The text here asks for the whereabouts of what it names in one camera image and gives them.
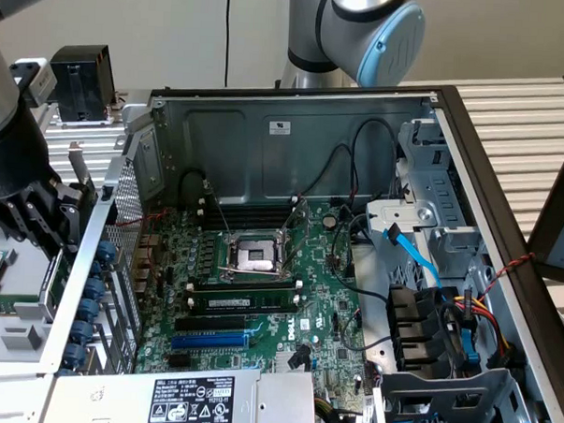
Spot silver power supply unit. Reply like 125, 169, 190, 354
42, 359, 321, 423

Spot black internal cable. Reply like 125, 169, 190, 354
330, 213, 396, 305
349, 116, 402, 203
178, 168, 211, 211
303, 141, 359, 201

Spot dark framed monitor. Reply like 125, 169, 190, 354
525, 123, 564, 282

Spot open metal PC case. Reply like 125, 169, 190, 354
36, 67, 564, 423

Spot blue SATA wire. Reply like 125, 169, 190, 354
380, 222, 451, 291

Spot CPU socket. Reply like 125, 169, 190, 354
216, 227, 297, 289

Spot spare green RAM stick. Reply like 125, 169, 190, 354
0, 292, 41, 317

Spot grey parts rack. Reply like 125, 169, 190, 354
0, 208, 84, 369

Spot blue expansion slot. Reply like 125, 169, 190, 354
169, 330, 252, 356

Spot yellow red power wires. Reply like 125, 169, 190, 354
449, 293, 517, 359

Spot metal drive cage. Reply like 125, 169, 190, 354
360, 115, 499, 297

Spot green Dell motherboard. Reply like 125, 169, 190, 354
132, 193, 383, 416

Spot black camera cable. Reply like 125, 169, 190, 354
220, 0, 234, 86

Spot black power plug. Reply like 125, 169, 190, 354
486, 341, 529, 374

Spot blue plastic latch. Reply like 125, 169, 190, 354
459, 325, 483, 365

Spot red black twisted wire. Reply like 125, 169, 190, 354
482, 249, 537, 299
111, 205, 172, 283

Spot black angled plug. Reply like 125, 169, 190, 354
285, 343, 312, 370

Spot grey disk bay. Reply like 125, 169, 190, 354
373, 362, 546, 423

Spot green graphics card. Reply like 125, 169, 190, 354
36, 139, 103, 308

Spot long black expansion slot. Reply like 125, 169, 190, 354
172, 312, 248, 335

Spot black CPU cooler block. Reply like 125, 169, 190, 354
46, 41, 121, 126

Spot metal socket locking lever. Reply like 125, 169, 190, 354
198, 179, 236, 239
281, 227, 311, 278

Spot metal socket cover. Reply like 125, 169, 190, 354
279, 196, 312, 251

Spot white case sticker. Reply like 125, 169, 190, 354
268, 119, 294, 138

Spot installed green RAM stick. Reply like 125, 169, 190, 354
187, 291, 302, 320

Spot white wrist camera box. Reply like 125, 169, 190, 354
7, 56, 59, 109

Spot short black expansion slot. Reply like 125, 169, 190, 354
166, 355, 199, 370

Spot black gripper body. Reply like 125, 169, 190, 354
0, 128, 103, 261

